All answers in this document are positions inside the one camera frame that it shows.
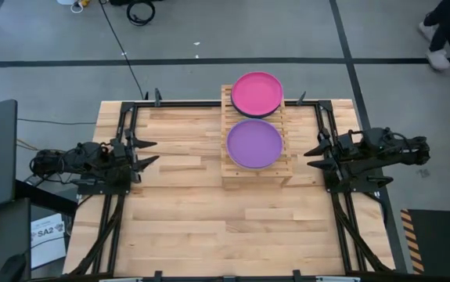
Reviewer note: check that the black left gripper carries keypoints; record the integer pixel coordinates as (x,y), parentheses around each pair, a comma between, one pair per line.
(121,160)

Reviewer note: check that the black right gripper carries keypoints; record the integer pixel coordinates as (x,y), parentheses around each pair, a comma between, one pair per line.
(342,154)

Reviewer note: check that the purple plate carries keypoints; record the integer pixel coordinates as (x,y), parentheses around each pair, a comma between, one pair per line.
(254,143)

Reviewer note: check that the magenta pink plate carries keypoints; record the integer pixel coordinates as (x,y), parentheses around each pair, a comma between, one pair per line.
(256,93)

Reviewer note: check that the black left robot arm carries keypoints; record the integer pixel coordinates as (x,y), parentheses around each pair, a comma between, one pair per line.
(72,160)

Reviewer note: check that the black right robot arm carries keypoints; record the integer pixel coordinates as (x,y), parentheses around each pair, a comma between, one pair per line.
(397,150)

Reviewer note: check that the wooden slatted shelf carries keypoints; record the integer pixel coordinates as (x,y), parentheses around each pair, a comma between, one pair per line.
(256,176)

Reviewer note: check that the black table clamp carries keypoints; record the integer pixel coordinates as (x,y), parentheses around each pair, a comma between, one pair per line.
(297,275)
(301,98)
(157,96)
(158,275)

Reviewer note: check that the white SA2 sign sheet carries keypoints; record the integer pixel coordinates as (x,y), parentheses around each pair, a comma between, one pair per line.
(48,239)

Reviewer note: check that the black yellow striped mat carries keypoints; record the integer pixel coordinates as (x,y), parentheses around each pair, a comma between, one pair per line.
(440,243)

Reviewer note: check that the black cabinet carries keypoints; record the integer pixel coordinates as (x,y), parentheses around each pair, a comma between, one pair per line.
(9,235)

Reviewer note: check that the black computer mouse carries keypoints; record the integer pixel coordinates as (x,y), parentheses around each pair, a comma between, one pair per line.
(11,268)

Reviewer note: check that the person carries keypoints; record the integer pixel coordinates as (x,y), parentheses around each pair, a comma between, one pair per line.
(443,23)

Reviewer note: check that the black metal table frame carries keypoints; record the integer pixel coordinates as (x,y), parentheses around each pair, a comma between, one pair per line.
(224,104)

